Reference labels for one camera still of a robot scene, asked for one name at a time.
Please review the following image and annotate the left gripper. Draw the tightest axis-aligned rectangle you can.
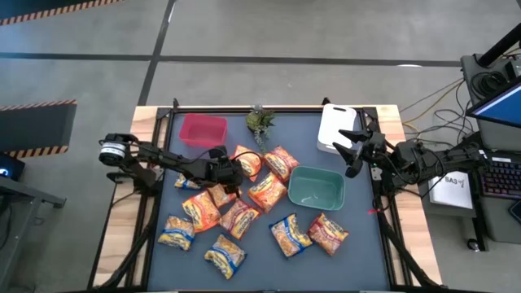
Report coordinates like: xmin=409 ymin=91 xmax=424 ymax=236
xmin=203 ymin=156 xmax=244 ymax=195

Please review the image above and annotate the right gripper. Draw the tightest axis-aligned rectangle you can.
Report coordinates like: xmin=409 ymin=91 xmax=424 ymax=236
xmin=332 ymin=121 xmax=392 ymax=179

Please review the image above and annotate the orange Maruchan ramen pack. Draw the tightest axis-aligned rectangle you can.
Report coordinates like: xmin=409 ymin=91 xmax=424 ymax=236
xmin=206 ymin=182 xmax=243 ymax=209
xmin=182 ymin=190 xmax=222 ymax=234
xmin=247 ymin=171 xmax=288 ymax=214
xmin=231 ymin=144 xmax=264 ymax=183

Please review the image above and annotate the red Maruchan ramen pack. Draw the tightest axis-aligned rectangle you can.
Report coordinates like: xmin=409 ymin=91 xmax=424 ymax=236
xmin=263 ymin=145 xmax=300 ymax=183
xmin=306 ymin=212 xmax=350 ymax=257
xmin=218 ymin=198 xmax=261 ymax=240

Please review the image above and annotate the blue Maruchan ramen pack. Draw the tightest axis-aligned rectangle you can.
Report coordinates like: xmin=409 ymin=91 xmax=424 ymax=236
xmin=204 ymin=234 xmax=247 ymax=281
xmin=157 ymin=214 xmax=196 ymax=251
xmin=173 ymin=173 xmax=203 ymax=191
xmin=268 ymin=212 xmax=314 ymax=259

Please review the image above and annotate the white plastic bin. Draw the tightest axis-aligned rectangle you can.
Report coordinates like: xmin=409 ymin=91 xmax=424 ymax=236
xmin=317 ymin=103 xmax=358 ymax=155

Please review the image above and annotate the green plastic bin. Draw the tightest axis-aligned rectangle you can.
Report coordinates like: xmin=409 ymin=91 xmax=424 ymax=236
xmin=287 ymin=165 xmax=347 ymax=212

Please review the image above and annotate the red plastic bin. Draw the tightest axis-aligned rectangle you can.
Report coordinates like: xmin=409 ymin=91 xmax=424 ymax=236
xmin=178 ymin=112 xmax=229 ymax=149

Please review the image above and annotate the potted succulent plant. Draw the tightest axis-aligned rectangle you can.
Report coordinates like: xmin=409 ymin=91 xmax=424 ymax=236
xmin=245 ymin=104 xmax=276 ymax=154

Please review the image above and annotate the white SA3 paper sign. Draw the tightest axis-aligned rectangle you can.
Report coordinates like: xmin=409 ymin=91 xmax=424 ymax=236
xmin=429 ymin=170 xmax=475 ymax=211

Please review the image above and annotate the grey equipment cart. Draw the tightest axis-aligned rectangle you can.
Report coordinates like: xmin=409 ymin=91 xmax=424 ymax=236
xmin=418 ymin=52 xmax=521 ymax=251

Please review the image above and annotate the black backlit keyboard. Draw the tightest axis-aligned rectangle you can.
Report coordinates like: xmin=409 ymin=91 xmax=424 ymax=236
xmin=478 ymin=156 xmax=521 ymax=200

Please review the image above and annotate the computer monitor blue screen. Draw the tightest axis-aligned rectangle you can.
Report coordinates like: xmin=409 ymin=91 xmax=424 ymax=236
xmin=466 ymin=77 xmax=521 ymax=129

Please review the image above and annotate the black phone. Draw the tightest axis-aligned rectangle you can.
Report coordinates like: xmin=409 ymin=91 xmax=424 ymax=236
xmin=507 ymin=199 xmax=521 ymax=225

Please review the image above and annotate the black pole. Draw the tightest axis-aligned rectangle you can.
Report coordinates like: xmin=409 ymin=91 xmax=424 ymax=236
xmin=476 ymin=32 xmax=521 ymax=68

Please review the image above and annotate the black hazard-striped floor mat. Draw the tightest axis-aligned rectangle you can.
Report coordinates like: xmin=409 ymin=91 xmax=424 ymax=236
xmin=0 ymin=99 xmax=78 ymax=160
xmin=0 ymin=0 xmax=123 ymax=26

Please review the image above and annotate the grey metal desk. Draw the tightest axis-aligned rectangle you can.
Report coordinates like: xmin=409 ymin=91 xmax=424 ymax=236
xmin=0 ymin=174 xmax=68 ymax=293

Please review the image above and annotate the black device with blue light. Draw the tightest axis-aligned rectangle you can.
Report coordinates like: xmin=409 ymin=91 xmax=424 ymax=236
xmin=0 ymin=152 xmax=26 ymax=182

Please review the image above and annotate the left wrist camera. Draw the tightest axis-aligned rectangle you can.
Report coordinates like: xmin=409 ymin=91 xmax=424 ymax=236
xmin=208 ymin=145 xmax=229 ymax=160

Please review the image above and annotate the yellow floor cable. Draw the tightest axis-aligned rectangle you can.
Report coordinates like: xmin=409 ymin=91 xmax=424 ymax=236
xmin=401 ymin=79 xmax=465 ymax=164

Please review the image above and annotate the coiled black cable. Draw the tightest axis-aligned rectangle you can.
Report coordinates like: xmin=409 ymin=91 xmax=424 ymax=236
xmin=470 ymin=71 xmax=510 ymax=97

